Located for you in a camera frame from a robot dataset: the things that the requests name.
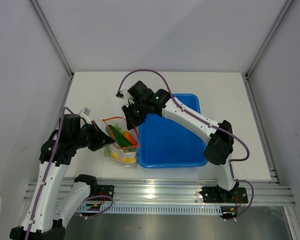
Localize left aluminium frame post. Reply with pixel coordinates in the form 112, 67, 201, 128
28, 0, 74, 79

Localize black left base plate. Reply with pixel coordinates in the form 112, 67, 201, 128
97, 184, 115, 202

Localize aluminium frame post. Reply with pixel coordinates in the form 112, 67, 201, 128
28, 0, 74, 79
244, 0, 297, 78

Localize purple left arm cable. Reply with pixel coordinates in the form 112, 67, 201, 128
23, 106, 78, 240

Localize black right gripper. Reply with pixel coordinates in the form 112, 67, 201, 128
122, 101, 149, 131

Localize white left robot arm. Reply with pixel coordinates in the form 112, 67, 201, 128
9, 113, 115, 240

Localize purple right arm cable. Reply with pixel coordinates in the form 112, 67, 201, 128
117, 68, 251, 181

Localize white slotted cable duct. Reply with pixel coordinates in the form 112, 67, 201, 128
74, 203, 223, 216

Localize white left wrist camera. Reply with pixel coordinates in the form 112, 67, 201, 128
79, 107, 92, 124

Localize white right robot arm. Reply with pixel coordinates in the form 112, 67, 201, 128
116, 81, 239, 202

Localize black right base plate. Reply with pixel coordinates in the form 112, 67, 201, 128
199, 186, 249, 204

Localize blue plastic bin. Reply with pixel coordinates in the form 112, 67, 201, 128
137, 93, 208, 169

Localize clear zip top bag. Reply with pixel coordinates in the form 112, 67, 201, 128
100, 116, 141, 167

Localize green grapes toy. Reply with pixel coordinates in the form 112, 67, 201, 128
114, 124, 123, 132

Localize right aluminium frame post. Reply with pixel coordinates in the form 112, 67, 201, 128
244, 0, 297, 78

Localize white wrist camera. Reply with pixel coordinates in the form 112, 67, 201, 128
115, 89, 131, 101
79, 107, 92, 124

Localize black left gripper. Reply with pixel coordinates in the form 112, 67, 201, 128
73, 120, 115, 151

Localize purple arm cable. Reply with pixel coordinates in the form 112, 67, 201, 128
117, 68, 251, 181
23, 106, 78, 240

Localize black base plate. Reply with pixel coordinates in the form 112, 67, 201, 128
97, 184, 115, 202
199, 186, 249, 204

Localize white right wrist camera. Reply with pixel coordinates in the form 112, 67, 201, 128
115, 89, 131, 101

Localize white cauliflower toy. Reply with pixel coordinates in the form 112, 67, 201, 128
104, 146, 113, 158

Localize dark green cucumber toy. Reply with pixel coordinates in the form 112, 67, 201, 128
108, 125, 132, 148

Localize yellow orange mango toy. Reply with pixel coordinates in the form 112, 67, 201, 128
111, 152, 137, 164

